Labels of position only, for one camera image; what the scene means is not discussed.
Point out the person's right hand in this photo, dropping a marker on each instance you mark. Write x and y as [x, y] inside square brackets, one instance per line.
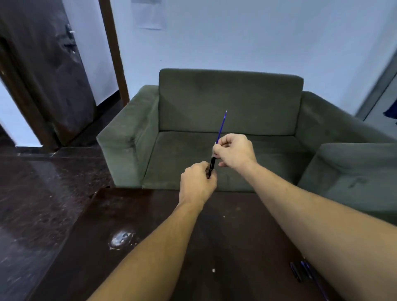
[237, 152]

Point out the person's left hand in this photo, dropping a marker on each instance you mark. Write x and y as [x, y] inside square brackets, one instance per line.
[195, 186]

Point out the person's right thumb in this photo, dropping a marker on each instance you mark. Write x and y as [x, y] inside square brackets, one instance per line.
[228, 140]

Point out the person's left thumb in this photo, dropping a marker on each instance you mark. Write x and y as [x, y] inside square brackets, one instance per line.
[202, 166]

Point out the black pen barrel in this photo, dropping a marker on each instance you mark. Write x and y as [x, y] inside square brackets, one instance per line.
[211, 168]

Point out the blue pen refill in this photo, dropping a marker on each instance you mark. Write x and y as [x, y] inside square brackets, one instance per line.
[222, 126]

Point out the person's right forearm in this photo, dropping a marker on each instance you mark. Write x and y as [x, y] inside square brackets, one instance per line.
[322, 229]

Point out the person's left forearm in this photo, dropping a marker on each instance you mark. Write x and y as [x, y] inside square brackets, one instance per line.
[145, 257]

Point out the green fabric sofa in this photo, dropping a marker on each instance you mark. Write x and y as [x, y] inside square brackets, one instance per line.
[248, 136]

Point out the white paper sheet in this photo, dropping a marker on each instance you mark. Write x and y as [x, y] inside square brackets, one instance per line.
[148, 14]

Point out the blue pen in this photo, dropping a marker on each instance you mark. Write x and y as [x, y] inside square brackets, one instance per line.
[313, 279]

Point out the dark blue cloth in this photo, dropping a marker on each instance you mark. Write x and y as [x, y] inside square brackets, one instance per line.
[391, 109]

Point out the dark wooden door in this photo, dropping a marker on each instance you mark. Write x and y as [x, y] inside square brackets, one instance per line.
[46, 71]

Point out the brown wooden door frame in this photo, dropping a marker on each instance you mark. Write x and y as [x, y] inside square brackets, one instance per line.
[114, 51]

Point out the grey window frame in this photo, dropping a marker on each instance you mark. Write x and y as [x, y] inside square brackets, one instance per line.
[377, 90]

